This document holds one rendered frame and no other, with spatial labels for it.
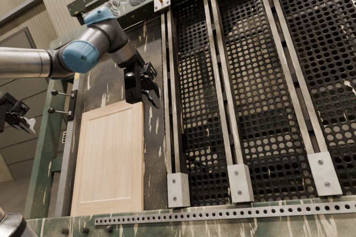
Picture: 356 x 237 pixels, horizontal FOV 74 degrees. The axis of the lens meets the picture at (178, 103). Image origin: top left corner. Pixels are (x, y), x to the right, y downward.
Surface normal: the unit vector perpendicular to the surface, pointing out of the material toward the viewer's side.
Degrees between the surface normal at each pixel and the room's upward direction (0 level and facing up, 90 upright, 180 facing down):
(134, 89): 60
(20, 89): 90
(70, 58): 117
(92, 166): 53
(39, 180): 90
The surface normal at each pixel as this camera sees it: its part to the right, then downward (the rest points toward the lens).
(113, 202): -0.47, -0.34
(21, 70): 0.72, 0.55
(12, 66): 0.82, 0.25
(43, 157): 0.88, -0.25
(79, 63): -0.30, 0.71
